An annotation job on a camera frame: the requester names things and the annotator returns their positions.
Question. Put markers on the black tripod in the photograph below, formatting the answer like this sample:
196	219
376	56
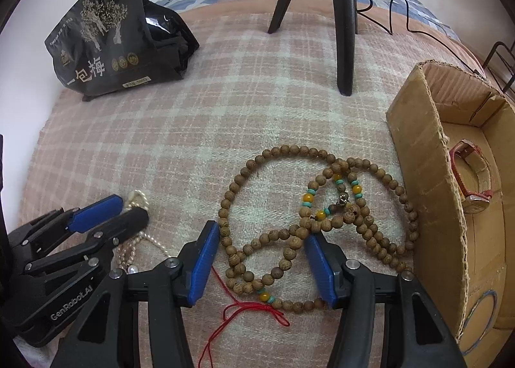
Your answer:
345	22

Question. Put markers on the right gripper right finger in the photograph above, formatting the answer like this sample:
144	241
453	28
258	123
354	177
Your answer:
415	334

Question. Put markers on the pink plaid blanket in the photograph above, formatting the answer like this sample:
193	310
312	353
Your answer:
183	143

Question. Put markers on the black snack bag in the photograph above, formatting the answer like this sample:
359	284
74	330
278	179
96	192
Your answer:
106	46

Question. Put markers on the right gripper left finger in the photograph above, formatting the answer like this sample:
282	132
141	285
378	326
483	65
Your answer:
106	332

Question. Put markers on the black metal clothes rack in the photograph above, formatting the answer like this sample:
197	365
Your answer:
499	66

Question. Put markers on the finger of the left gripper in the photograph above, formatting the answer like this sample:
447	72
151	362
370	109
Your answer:
122	227
49	230

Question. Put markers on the red strap wristwatch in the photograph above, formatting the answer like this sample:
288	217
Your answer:
473	176

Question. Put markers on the cardboard box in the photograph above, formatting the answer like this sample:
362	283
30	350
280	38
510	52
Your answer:
464	261

